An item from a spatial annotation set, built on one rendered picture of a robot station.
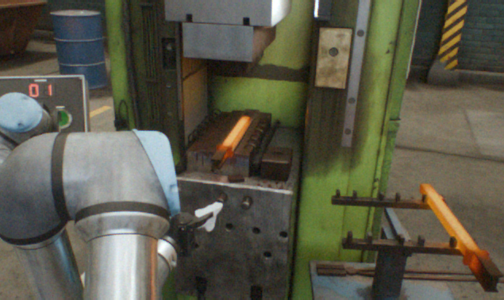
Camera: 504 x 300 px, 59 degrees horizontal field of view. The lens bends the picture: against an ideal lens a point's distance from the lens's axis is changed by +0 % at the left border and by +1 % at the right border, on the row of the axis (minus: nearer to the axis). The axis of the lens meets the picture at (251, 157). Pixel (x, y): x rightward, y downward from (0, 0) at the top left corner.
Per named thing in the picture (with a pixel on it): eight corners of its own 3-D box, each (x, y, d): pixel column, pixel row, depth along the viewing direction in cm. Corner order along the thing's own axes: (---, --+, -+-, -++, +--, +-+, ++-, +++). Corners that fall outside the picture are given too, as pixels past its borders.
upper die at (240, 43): (252, 62, 122) (253, 26, 118) (182, 56, 125) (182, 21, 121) (275, 39, 160) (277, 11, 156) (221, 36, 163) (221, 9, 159)
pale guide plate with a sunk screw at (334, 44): (344, 89, 132) (352, 29, 125) (314, 86, 133) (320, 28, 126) (344, 87, 134) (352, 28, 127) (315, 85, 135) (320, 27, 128)
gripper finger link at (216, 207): (221, 221, 107) (190, 234, 102) (221, 199, 105) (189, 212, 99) (229, 225, 105) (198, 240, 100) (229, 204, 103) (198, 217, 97)
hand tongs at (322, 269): (514, 275, 135) (515, 272, 134) (521, 285, 131) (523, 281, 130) (316, 267, 135) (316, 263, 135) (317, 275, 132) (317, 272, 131)
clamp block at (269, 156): (287, 182, 134) (289, 163, 131) (259, 178, 136) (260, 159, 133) (292, 166, 145) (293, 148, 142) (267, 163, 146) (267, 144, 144)
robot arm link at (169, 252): (132, 246, 85) (172, 252, 83) (142, 233, 89) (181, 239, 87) (135, 278, 88) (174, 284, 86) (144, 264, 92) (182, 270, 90)
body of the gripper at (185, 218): (166, 237, 103) (144, 270, 92) (164, 205, 100) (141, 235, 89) (198, 242, 102) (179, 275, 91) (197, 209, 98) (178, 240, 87)
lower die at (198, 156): (248, 177, 136) (249, 151, 133) (186, 170, 140) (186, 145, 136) (271, 131, 174) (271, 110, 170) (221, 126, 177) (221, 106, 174)
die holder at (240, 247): (283, 311, 146) (293, 192, 128) (175, 293, 153) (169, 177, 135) (301, 223, 197) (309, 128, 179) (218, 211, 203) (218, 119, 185)
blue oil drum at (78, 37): (90, 92, 544) (80, 17, 508) (50, 86, 561) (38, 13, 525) (117, 81, 595) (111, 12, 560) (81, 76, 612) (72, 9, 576)
